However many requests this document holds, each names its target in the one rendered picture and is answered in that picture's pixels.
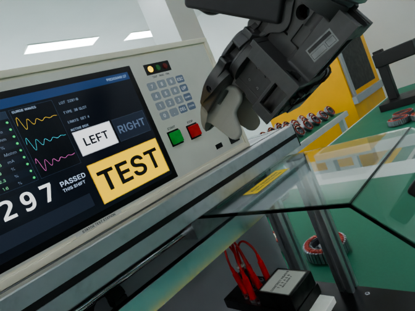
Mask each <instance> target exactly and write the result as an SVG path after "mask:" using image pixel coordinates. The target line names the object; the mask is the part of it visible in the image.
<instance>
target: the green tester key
mask: <svg viewBox="0 0 415 311"><path fill-rule="evenodd" d="M169 136H170V138H171V140H172V143H173V145H175V144H177V143H180V142H182V141H184V138H183V136H182V134H181V131H180V130H176V131H173V132H171V133H169Z"/></svg>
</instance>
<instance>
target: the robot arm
mask: <svg viewBox="0 0 415 311"><path fill-rule="evenodd" d="M366 1H367V0H185V5H186V7H187V8H191V9H198V10H200V11H201V12H202V13H204V14H206V15H217V14H224V15H230V16H234V17H241V18H244V19H249V20H248V26H247V27H244V29H242V30H241V31H239V32H238V33H237V34H236V35H235V36H234V37H233V38H232V40H231V41H230V42H229V44H228V45H227V47H226V48H225V49H224V51H223V53H222V55H221V56H220V57H219V59H218V61H217V63H216V65H215V67H214V68H213V69H212V71H211V72H210V74H209V76H208V77H207V79H206V81H205V83H204V86H203V90H202V94H201V100H200V103H201V124H202V127H203V129H204V130H205V131H209V130H211V129H212V128H213V127H214V126H215V127H216V128H217V129H219V130H220V131H221V132H223V133H224V134H225V135H227V136H228V137H229V138H231V139H234V140H236V139H239V138H240V137H241V135H242V129H241V126H243V127H244V128H246V129H247V130H250V131H254V130H256V129H257V128H258V126H259V125H260V119H259V117H260V118H261V119H262V120H263V121H264V123H265V124H266V125H267V124H268V123H269V122H270V121H271V120H272V119H273V118H276V117H277V116H279V115H281V114H283V113H285V112H286V113H289V112H291V111H293V110H295V109H297V108H299V107H300V106H301V105H302V104H303V103H304V102H305V100H307V98H308V97H310V95H312V93H313V92H314V91H315V90H316V89H317V88H318V87H319V86H320V85H321V83H323V82H324V81H325V80H326V79H327V78H328V77H329V75H330V74H331V73H332V71H331V68H330V66H329V65H330V64H331V63H332V62H333V61H334V60H335V59H336V58H337V57H338V56H339V55H340V54H341V52H342V51H343V50H344V49H345V48H346V47H347V45H349V44H350V43H351V42H352V40H353V39H354V38H357V37H360V36H362V35H363V33H364V32H365V31H366V30H367V29H368V28H369V27H370V26H371V25H372V24H373V22H372V21H371V20H369V19H368V18H367V17H366V16H365V15H364V14H363V13H362V12H361V11H360V10H358V7H359V4H362V3H366Z"/></svg>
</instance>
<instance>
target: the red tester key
mask: <svg viewBox="0 0 415 311"><path fill-rule="evenodd" d="M188 130H189V132H190V134H191V137H192V138H194V137H196V136H198V135H200V134H202V132H201V130H200V127H199V125H198V123H196V124H194V125H192V126H189V127H188Z"/></svg>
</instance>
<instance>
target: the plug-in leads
mask: <svg viewBox="0 0 415 311"><path fill-rule="evenodd" d="M241 243H246V244H247V245H249V247H250V248H252V250H253V251H254V252H255V254H256V257H257V260H258V265H259V267H260V269H261V271H262V274H263V276H264V279H265V282H266V281H267V279H268V278H269V277H270V274H269V272H268V270H267V268H266V266H265V264H264V262H263V260H262V259H261V258H260V256H259V254H258V253H257V251H256V250H255V248H254V247H253V246H252V245H251V244H250V243H248V242H247V241H244V240H241V241H240V242H239V243H238V244H237V243H236V242H234V244H232V245H231V246H230V247H229V248H230V250H231V251H232V252H233V254H234V256H235V260H236V262H237V264H236V265H235V266H236V268H237V269H239V271H240V272H239V273H238V272H236V271H235V270H234V268H233V267H232V266H231V264H230V261H229V259H228V255H227V251H226V250H225V251H224V253H225V257H226V259H227V263H228V265H229V267H230V270H231V272H232V273H233V277H234V279H235V281H236V282H237V284H238V286H239V288H240V289H241V291H242V295H243V296H245V295H247V294H248V295H249V300H250V302H251V303H254V302H256V301H257V300H258V297H257V295H255V292H254V290H253V287H252V285H253V286H256V287H257V289H259V288H260V287H261V286H262V283H261V282H260V280H259V278H258V277H257V275H256V274H255V272H254V271H253V268H252V266H251V264H249V262H248V261H247V259H246V257H245V255H244V254H243V252H242V251H241V249H240V248H239V247H240V244H241ZM234 245H236V246H234ZM235 249H236V250H235ZM239 253H240V255H241V257H242V259H243V261H244V262H242V261H241V259H240V255H239ZM245 265H246V266H245ZM244 266H245V267H246V268H244ZM250 280H251V281H252V285H251V283H250Z"/></svg>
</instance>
